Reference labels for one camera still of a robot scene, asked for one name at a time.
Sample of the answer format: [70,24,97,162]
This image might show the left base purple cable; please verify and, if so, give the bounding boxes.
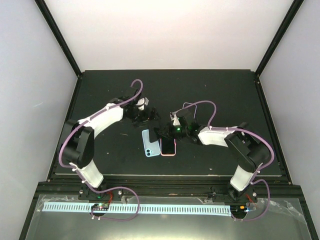
[90,186,140,223]

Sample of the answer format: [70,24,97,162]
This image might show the left black frame post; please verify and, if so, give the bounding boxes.
[34,0,82,77]

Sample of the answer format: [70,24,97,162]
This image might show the right black frame post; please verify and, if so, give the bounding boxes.
[255,0,304,77]

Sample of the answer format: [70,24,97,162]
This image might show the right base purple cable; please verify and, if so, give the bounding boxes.
[231,178,271,223]

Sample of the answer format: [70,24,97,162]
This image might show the black front aluminium rail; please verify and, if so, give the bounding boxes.
[35,177,303,203]

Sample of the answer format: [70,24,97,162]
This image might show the black frame post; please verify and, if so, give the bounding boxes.
[34,0,82,77]
[255,0,304,77]

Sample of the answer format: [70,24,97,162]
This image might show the pink-edged phone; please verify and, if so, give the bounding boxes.
[161,137,176,155]

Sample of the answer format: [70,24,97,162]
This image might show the white slotted cable duct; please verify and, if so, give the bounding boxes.
[42,202,232,217]

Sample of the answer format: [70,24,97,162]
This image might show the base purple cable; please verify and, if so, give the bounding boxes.
[90,186,140,223]
[231,178,271,223]

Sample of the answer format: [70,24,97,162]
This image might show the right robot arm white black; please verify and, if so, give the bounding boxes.
[154,108,275,202]

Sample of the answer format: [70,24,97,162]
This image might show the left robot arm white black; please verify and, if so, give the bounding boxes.
[57,86,161,200]

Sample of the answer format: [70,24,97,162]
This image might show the black phone case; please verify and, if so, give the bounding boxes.
[148,127,159,143]

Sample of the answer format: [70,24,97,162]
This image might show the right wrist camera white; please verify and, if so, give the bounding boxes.
[169,112,181,126]

